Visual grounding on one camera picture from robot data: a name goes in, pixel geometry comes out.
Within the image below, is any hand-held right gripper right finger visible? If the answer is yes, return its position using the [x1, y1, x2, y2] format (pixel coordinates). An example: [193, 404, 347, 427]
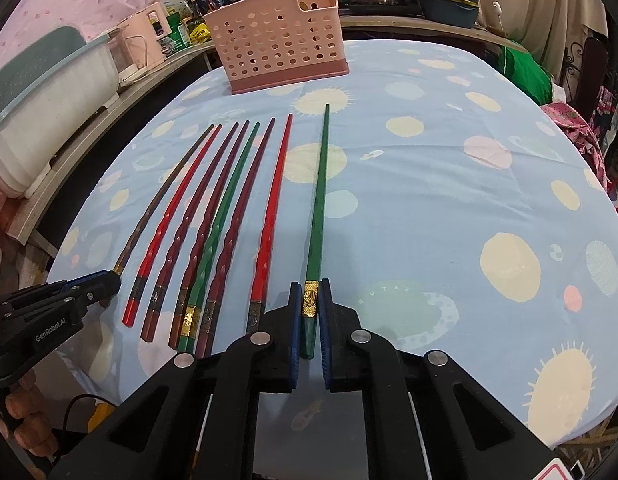
[316, 280, 560, 480]

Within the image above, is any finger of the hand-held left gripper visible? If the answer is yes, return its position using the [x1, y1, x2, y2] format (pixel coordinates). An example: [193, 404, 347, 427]
[71, 273, 122, 309]
[54, 270, 114, 294]

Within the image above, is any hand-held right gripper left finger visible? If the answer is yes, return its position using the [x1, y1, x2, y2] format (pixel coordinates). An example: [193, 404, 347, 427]
[49, 281, 302, 480]

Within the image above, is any brown chopstick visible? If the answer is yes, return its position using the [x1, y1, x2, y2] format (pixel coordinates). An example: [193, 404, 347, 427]
[112, 124, 216, 276]

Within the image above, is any pink perforated utensil basket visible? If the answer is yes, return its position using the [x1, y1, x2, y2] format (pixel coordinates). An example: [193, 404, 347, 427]
[203, 0, 350, 95]

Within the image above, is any person's left hand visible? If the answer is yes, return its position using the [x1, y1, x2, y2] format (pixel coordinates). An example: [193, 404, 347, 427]
[5, 373, 57, 459]

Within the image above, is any white tub with teal lid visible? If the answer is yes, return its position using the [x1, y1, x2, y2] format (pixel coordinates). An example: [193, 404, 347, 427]
[0, 26, 120, 196]

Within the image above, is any white blender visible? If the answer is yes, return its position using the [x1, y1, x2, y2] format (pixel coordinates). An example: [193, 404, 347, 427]
[105, 27, 140, 83]

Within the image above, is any pink electric kettle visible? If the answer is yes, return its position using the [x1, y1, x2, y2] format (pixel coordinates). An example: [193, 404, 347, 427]
[124, 1, 170, 68]

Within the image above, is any green tin can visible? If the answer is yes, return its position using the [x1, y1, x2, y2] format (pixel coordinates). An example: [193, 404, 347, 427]
[156, 10, 190, 56]

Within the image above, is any pink floral cloth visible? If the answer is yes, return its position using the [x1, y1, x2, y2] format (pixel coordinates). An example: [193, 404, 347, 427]
[539, 85, 618, 171]

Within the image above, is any wooden counter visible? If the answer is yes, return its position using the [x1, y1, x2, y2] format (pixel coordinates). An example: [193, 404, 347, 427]
[339, 14, 530, 53]

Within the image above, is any green bag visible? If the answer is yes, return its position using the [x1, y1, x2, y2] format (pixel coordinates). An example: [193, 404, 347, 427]
[499, 42, 554, 106]

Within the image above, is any black induction cooker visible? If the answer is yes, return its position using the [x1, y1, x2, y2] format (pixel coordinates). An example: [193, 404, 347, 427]
[339, 4, 422, 16]

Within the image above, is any blue plastic basin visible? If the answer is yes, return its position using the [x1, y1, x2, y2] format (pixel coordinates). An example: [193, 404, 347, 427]
[418, 0, 480, 29]

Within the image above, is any dark wooden chair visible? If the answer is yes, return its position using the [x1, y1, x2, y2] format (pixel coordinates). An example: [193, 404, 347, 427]
[564, 35, 612, 126]

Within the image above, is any beige curtain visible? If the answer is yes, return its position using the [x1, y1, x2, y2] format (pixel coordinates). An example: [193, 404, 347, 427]
[466, 0, 610, 56]

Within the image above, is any black cable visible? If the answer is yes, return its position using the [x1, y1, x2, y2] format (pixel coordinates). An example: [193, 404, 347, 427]
[54, 393, 120, 453]

